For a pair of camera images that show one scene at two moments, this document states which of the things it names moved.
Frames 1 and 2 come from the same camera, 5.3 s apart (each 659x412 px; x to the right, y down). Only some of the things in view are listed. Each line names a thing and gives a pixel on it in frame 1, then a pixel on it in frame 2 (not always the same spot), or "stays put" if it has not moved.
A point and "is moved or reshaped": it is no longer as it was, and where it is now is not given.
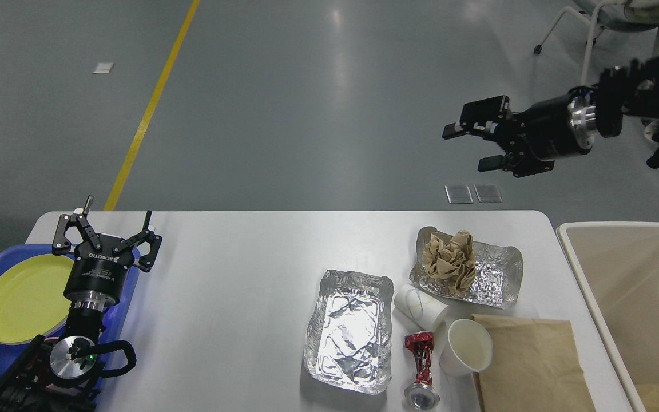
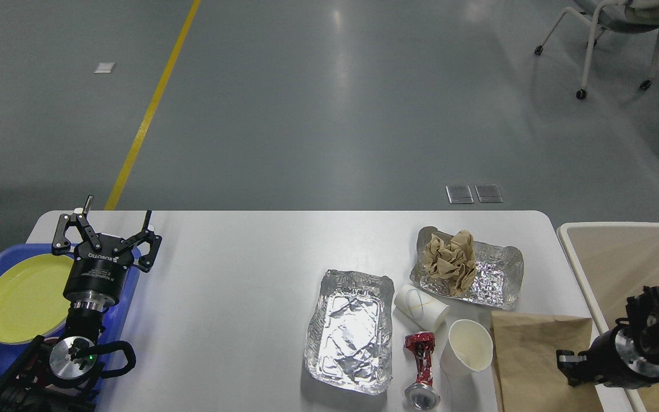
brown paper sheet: x=535 y=367 is moved or reshaped
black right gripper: x=562 y=127 to x=614 y=359
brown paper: x=453 y=261 stays put
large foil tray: x=349 y=342 stays put
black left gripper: x=96 y=277 stays put
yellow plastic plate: x=24 y=300 stays put
